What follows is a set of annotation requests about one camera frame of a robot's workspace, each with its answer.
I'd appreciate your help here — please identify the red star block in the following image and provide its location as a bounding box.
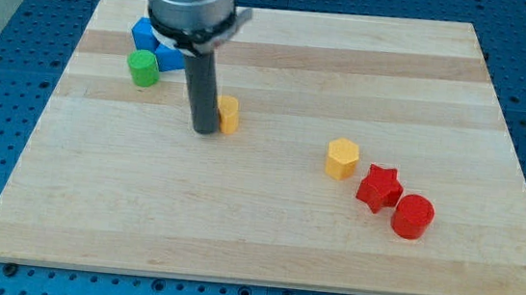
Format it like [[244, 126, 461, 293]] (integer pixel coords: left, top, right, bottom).
[[355, 164, 404, 214]]

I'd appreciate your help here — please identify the blue block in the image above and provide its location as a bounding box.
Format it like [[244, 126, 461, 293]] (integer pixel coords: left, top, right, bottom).
[[131, 17, 185, 72]]

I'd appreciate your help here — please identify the black cable tie clamp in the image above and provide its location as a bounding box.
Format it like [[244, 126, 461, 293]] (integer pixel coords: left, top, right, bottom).
[[147, 7, 253, 57]]

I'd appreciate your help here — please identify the yellow hexagon block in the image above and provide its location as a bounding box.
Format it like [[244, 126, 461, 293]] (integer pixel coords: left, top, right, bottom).
[[325, 138, 360, 180]]

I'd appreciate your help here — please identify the green cylinder block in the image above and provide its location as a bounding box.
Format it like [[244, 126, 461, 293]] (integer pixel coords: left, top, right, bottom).
[[127, 49, 160, 88]]

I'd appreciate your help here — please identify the wooden board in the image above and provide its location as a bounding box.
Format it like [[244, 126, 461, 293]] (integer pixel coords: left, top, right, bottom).
[[0, 0, 526, 295]]

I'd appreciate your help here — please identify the yellow heart block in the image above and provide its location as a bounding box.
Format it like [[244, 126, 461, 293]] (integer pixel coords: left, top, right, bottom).
[[218, 95, 240, 135]]

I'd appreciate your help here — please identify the red cylinder block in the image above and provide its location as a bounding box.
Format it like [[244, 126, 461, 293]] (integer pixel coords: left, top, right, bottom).
[[390, 194, 435, 240]]

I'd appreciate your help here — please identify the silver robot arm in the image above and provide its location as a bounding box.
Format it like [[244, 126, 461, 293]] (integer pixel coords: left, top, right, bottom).
[[147, 0, 237, 135]]

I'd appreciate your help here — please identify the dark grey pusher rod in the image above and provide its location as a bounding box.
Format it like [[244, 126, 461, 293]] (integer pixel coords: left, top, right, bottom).
[[184, 52, 220, 135]]

